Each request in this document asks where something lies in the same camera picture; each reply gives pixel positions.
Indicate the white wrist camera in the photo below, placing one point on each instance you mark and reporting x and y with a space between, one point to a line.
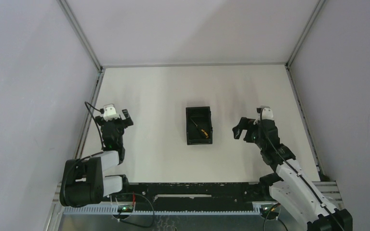
110 112
265 113

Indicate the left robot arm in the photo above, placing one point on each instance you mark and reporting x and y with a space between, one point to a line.
84 180

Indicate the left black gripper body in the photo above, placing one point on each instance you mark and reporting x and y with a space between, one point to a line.
113 121

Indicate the green lit circuit board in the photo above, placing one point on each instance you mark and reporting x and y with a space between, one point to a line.
125 209

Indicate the yellow black screwdriver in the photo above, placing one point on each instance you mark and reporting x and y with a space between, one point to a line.
202 132

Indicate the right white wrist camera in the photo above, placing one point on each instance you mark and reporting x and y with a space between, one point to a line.
265 113

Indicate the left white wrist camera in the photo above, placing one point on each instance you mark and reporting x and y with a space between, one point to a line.
110 112

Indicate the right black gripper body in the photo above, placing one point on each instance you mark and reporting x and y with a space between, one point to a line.
260 142

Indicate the black mounting rail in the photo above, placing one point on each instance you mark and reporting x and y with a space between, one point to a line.
195 197

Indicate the black plastic bin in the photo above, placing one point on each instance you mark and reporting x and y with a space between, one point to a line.
202 116

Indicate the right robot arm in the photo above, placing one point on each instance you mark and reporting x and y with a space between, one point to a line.
288 184

